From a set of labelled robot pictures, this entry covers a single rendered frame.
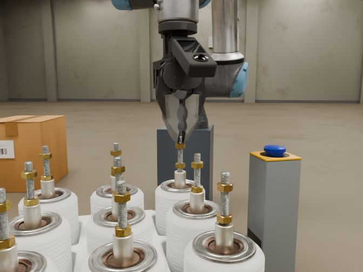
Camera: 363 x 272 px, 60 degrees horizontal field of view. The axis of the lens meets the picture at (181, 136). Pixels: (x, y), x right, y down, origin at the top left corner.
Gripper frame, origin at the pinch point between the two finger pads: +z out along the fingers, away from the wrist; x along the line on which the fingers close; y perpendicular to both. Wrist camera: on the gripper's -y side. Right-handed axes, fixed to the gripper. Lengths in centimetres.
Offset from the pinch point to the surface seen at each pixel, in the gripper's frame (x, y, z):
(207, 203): -1.0, -10.1, 9.6
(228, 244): 2.3, -24.0, 9.0
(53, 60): 77, 1024, -90
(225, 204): 2.5, -23.4, 4.4
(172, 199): 2.8, -3.3, 10.9
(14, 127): 42, 88, 8
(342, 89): -677, 633, -1
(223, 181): 2.7, -23.3, 1.6
